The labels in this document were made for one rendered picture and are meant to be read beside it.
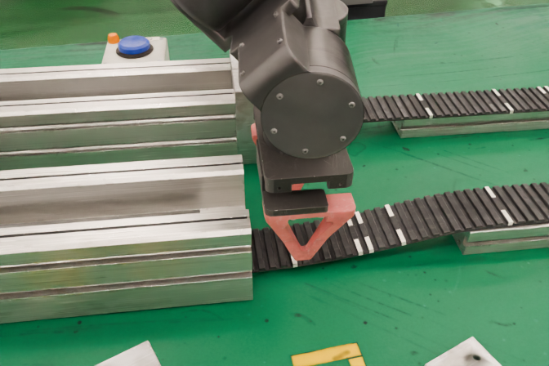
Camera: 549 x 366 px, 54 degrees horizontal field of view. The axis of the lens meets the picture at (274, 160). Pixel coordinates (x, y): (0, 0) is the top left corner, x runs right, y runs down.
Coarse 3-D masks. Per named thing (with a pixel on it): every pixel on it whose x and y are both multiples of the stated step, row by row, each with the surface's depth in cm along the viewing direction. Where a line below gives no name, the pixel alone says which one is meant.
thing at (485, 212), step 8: (464, 192) 52; (472, 192) 52; (480, 192) 52; (472, 200) 51; (480, 200) 51; (488, 200) 51; (480, 208) 50; (488, 208) 50; (480, 216) 50; (488, 216) 50; (496, 216) 49; (488, 224) 49; (496, 224) 49; (504, 224) 49
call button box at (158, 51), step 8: (152, 40) 72; (160, 40) 73; (112, 48) 70; (152, 48) 70; (160, 48) 71; (104, 56) 69; (112, 56) 69; (120, 56) 69; (128, 56) 68; (136, 56) 68; (144, 56) 69; (152, 56) 69; (160, 56) 69; (168, 56) 74
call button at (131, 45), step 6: (132, 36) 70; (138, 36) 70; (120, 42) 69; (126, 42) 69; (132, 42) 69; (138, 42) 69; (144, 42) 69; (120, 48) 68; (126, 48) 68; (132, 48) 68; (138, 48) 68; (144, 48) 69; (132, 54) 68
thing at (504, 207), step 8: (488, 192) 52; (496, 192) 52; (496, 200) 51; (504, 200) 51; (496, 208) 50; (504, 208) 50; (512, 208) 50; (504, 216) 49; (512, 216) 50; (520, 216) 49; (512, 224) 49; (520, 224) 49
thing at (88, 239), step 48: (0, 192) 45; (48, 192) 45; (96, 192) 46; (144, 192) 46; (192, 192) 47; (240, 192) 48; (0, 240) 40; (48, 240) 40; (96, 240) 40; (144, 240) 40; (192, 240) 41; (240, 240) 41; (0, 288) 41; (48, 288) 42; (96, 288) 43; (144, 288) 43; (192, 288) 44; (240, 288) 45
